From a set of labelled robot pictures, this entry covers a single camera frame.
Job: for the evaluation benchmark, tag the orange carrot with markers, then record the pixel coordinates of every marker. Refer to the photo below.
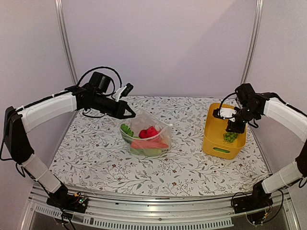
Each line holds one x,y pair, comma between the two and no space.
143,144

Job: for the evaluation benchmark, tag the yellow plastic basket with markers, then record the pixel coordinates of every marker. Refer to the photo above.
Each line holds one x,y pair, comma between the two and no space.
213,137

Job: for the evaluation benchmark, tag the red fruit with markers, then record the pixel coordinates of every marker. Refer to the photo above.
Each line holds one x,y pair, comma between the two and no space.
148,133

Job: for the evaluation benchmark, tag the aluminium front rail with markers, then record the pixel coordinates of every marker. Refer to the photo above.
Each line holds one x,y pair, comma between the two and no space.
116,211

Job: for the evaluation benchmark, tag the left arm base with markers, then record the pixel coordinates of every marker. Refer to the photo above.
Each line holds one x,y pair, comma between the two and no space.
71,202

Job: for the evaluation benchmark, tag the green grapes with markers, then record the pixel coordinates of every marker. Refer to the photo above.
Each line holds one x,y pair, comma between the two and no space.
230,137

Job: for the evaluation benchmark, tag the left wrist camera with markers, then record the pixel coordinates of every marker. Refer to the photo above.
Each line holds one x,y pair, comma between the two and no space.
122,92

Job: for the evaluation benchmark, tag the green pear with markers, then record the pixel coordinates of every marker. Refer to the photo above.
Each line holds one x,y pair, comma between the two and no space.
152,152

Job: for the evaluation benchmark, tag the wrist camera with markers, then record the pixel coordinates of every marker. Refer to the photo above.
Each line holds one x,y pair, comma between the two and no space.
122,92
225,113

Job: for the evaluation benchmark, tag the aluminium post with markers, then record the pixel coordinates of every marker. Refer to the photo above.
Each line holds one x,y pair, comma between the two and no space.
253,40
65,40

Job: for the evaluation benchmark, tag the left aluminium post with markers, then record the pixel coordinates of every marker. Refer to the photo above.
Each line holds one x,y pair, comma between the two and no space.
65,40

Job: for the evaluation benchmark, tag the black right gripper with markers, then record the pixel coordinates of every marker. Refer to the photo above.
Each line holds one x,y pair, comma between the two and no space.
238,129

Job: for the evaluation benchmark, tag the right aluminium post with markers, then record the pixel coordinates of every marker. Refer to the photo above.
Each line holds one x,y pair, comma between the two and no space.
253,40

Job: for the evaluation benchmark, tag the clear zip top bag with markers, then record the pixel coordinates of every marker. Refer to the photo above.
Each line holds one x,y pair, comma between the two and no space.
144,120

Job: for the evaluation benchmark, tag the green leafy vegetable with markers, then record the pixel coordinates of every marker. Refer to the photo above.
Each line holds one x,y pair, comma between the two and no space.
127,130

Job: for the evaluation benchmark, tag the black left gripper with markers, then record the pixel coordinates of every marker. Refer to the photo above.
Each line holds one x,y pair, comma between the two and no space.
123,105

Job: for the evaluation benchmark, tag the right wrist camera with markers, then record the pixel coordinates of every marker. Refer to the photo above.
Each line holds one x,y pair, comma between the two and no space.
225,113

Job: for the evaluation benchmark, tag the green bitter gourd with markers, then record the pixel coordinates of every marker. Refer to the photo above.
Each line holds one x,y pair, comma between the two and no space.
221,150

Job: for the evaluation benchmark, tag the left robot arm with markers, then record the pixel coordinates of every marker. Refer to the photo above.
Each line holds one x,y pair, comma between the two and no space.
18,122

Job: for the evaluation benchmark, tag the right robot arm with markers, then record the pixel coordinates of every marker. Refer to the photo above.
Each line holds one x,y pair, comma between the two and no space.
252,107

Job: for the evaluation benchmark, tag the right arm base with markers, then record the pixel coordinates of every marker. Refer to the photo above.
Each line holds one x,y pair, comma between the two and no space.
241,202

